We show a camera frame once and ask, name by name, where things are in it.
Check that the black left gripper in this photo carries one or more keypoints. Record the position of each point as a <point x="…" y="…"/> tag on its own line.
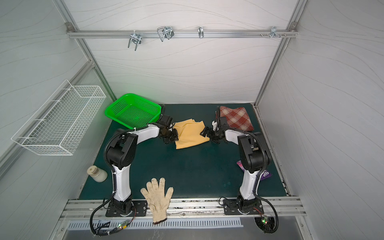
<point x="175" y="137"/>

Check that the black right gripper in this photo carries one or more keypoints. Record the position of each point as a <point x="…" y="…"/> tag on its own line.
<point x="211" y="134"/>

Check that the yellow tan skirt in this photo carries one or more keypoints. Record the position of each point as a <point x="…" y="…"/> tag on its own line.
<point x="189" y="134"/>

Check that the red plaid skirt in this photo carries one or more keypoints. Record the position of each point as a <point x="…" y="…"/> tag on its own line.
<point x="237" y="118"/>

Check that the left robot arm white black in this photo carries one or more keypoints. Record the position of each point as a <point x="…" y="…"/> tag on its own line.
<point x="120" y="152"/>

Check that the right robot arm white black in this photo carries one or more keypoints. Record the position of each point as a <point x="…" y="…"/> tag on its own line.
<point x="253" y="157"/>

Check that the green plastic basket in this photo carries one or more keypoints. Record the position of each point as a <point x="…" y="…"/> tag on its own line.
<point x="133" y="111"/>

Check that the purple snack packet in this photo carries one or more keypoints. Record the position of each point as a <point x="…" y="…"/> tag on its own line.
<point x="266" y="174"/>

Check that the white knit work glove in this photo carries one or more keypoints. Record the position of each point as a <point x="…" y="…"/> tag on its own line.
<point x="157" y="199"/>

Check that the small beige bottle left side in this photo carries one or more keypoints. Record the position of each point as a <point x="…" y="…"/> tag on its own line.
<point x="99" y="175"/>

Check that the metal u-bolt hook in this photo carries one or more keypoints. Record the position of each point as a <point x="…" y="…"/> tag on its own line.
<point x="165" y="32"/>
<point x="134" y="40"/>

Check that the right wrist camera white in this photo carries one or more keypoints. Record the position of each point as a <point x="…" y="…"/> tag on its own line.
<point x="215" y="125"/>

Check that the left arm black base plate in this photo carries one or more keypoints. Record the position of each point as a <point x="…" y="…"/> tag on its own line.
<point x="134" y="208"/>

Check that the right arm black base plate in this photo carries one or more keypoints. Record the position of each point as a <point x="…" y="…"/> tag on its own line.
<point x="231" y="207"/>

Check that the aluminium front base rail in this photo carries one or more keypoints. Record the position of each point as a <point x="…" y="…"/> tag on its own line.
<point x="188" y="208"/>

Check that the white wire basket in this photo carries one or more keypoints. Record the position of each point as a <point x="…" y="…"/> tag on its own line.
<point x="58" y="126"/>

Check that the aluminium cross rail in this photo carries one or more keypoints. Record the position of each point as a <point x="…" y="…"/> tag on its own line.
<point x="179" y="34"/>

